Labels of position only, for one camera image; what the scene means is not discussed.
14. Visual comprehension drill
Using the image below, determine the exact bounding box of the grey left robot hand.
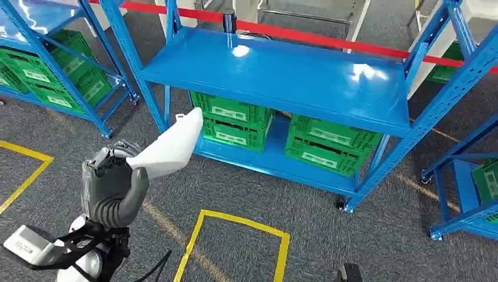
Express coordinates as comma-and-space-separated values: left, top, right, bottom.
80, 140, 150, 229

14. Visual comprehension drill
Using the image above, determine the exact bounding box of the white panel board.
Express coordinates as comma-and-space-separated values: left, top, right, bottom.
405, 0, 498, 100
154, 0, 198, 29

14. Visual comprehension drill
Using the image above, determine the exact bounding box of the white plastic shell part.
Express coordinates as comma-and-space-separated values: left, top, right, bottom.
125, 107, 204, 181

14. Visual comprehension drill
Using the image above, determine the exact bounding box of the red barrier belt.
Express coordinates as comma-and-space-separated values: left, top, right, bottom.
87, 0, 498, 75

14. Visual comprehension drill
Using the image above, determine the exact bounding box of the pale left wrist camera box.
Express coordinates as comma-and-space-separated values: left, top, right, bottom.
3, 224, 60, 267

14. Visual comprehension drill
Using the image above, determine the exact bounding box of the black robot foot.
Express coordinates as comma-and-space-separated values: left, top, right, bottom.
336, 263, 364, 282

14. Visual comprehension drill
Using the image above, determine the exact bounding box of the black barrier post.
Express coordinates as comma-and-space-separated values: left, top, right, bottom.
222, 9, 238, 34

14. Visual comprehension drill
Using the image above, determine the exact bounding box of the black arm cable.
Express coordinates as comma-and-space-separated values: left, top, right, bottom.
134, 250, 173, 282

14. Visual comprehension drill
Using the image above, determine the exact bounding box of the blue metal shelf rack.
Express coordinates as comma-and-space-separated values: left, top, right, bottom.
0, 0, 140, 139
420, 113, 498, 242
99, 0, 498, 215

